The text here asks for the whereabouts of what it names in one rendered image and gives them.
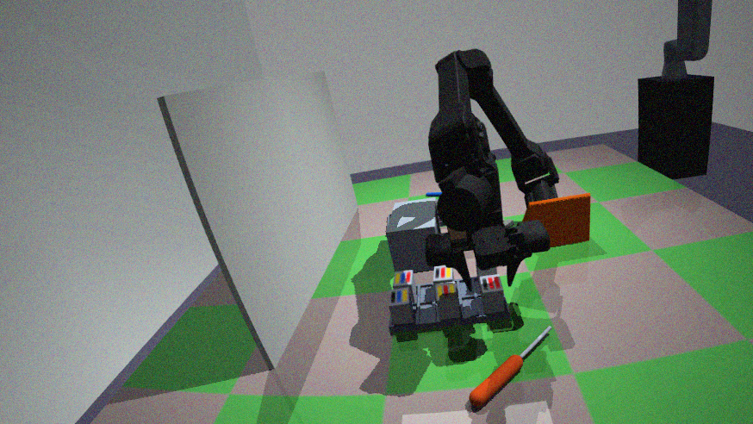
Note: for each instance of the orange-handled screwdriver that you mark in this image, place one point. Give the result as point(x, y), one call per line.
point(498, 378)

